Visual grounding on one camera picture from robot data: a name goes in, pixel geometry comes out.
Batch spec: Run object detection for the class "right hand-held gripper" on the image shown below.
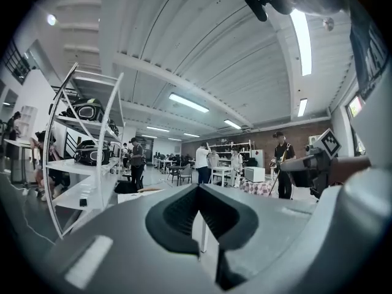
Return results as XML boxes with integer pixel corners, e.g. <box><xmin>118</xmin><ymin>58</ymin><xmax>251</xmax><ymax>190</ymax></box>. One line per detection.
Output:
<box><xmin>280</xmin><ymin>128</ymin><xmax>342</xmax><ymax>199</ymax></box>

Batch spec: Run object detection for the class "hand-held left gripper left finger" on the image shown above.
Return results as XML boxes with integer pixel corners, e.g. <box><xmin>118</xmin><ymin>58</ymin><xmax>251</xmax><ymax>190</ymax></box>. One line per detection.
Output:
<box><xmin>36</xmin><ymin>183</ymin><xmax>217</xmax><ymax>294</ymax></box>

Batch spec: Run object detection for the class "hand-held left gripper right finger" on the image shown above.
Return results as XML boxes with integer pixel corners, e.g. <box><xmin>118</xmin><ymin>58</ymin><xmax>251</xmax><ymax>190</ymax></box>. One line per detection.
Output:
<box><xmin>198</xmin><ymin>183</ymin><xmax>319</xmax><ymax>291</ymax></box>

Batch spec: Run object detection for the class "person's right forearm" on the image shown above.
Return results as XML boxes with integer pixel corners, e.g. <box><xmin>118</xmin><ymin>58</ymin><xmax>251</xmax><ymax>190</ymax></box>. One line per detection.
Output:
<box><xmin>330</xmin><ymin>156</ymin><xmax>372</xmax><ymax>186</ymax></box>

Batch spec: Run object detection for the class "red white checkered cloth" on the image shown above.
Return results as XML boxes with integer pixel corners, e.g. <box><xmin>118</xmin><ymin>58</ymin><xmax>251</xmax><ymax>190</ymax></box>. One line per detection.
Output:
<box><xmin>239</xmin><ymin>178</ymin><xmax>274</xmax><ymax>198</ymax></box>

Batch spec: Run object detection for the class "white box appliance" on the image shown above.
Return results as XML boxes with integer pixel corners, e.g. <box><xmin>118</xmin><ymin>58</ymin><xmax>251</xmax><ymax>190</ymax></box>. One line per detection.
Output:
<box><xmin>244</xmin><ymin>166</ymin><xmax>266</xmax><ymax>183</ymax></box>

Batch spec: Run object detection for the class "white background shelf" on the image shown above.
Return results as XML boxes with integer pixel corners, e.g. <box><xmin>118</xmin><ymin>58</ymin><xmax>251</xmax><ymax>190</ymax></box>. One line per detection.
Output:
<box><xmin>210</xmin><ymin>139</ymin><xmax>255</xmax><ymax>166</ymax></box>

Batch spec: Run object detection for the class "small white table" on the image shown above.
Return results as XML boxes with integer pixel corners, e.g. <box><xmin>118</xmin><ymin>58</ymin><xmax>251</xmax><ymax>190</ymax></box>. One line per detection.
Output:
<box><xmin>210</xmin><ymin>165</ymin><xmax>236</xmax><ymax>187</ymax></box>

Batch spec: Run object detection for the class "white metal shelf rack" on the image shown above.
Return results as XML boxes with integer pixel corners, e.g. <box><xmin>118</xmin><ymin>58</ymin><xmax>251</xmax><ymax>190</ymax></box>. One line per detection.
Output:
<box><xmin>42</xmin><ymin>62</ymin><xmax>127</xmax><ymax>240</ymax></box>

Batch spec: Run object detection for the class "black green backpack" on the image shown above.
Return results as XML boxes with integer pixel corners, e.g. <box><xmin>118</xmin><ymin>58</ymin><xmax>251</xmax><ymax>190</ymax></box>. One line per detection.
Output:
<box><xmin>62</xmin><ymin>97</ymin><xmax>105</xmax><ymax>124</ymax></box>
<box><xmin>73</xmin><ymin>139</ymin><xmax>111</xmax><ymax>167</ymax></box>

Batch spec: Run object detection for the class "grey chair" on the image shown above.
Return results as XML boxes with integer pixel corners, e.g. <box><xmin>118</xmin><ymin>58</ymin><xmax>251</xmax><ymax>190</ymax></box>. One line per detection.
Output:
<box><xmin>176</xmin><ymin>163</ymin><xmax>194</xmax><ymax>186</ymax></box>

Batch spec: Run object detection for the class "black head camera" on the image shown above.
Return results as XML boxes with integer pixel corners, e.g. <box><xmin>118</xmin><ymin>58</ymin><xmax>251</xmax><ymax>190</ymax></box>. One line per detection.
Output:
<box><xmin>243</xmin><ymin>0</ymin><xmax>273</xmax><ymax>23</ymax></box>

